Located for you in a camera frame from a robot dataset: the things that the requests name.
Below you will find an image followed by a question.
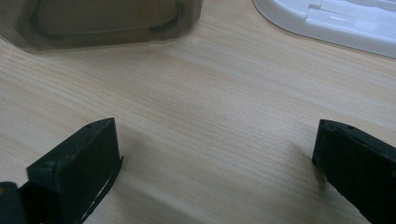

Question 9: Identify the grey plastic storage box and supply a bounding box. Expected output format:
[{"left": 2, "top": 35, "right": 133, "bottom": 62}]
[{"left": 0, "top": 0, "right": 204, "bottom": 52}]

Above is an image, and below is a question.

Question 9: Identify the white lidded plastic bin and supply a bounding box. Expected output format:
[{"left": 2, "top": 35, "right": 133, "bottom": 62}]
[{"left": 252, "top": 0, "right": 396, "bottom": 60}]

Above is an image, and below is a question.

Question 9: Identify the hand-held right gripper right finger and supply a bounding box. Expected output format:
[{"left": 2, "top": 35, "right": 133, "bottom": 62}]
[{"left": 312, "top": 119, "right": 396, "bottom": 224}]

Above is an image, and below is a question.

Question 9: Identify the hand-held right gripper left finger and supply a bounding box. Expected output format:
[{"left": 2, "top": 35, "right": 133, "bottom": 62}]
[{"left": 0, "top": 117, "right": 124, "bottom": 224}]

